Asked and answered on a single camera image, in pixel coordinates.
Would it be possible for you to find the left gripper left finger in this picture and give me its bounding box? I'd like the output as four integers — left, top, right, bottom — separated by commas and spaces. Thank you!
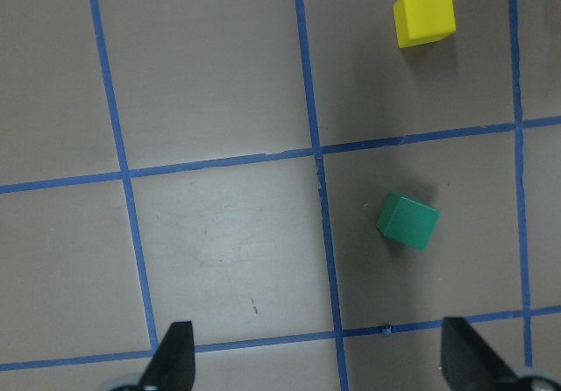
100, 321, 195, 391

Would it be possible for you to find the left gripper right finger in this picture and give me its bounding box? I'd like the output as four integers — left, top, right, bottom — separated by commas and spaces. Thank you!
440, 316, 560, 391

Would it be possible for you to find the green wooden block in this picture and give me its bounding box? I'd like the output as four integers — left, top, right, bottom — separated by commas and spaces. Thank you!
376, 190, 441, 251

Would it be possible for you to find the yellow wooden block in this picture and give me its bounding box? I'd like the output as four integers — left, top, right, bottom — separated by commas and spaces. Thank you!
393, 0, 457, 49

